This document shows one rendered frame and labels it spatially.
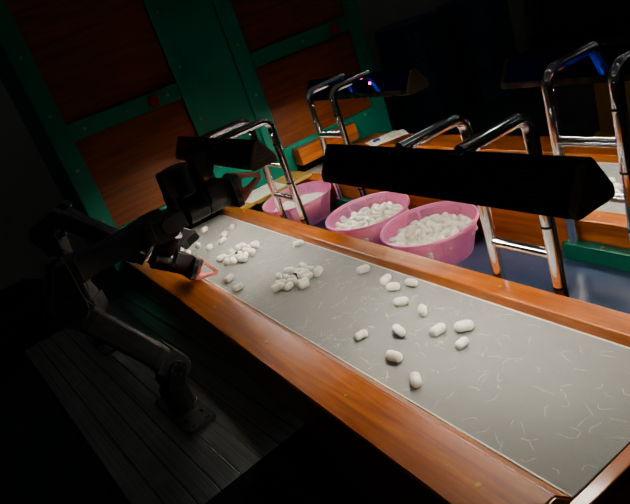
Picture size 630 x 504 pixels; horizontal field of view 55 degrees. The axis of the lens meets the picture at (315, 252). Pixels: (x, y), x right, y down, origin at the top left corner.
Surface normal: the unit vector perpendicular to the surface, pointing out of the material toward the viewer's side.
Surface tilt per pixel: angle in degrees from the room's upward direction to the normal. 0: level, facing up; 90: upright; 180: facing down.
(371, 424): 0
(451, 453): 0
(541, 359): 0
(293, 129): 90
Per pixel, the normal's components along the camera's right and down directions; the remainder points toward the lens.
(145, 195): 0.52, 0.18
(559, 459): -0.32, -0.87
